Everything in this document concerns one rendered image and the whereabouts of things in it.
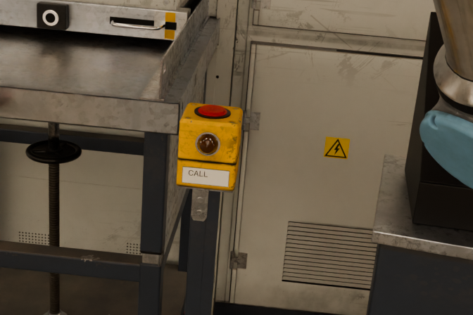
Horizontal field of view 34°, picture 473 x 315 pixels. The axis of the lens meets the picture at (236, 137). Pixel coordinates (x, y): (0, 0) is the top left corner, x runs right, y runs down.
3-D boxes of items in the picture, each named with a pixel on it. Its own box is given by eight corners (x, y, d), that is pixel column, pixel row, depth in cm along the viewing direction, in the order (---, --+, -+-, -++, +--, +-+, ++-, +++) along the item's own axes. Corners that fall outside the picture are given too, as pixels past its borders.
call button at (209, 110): (225, 126, 105) (226, 114, 104) (196, 123, 105) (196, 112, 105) (227, 116, 109) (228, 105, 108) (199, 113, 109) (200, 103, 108)
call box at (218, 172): (233, 194, 106) (239, 124, 103) (175, 188, 106) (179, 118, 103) (238, 171, 114) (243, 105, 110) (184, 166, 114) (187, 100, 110)
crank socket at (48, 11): (65, 31, 156) (65, 6, 154) (35, 28, 156) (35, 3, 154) (68, 28, 158) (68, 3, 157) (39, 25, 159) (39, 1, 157)
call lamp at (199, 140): (218, 160, 103) (220, 136, 102) (193, 157, 103) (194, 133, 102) (219, 156, 104) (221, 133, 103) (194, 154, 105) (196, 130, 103)
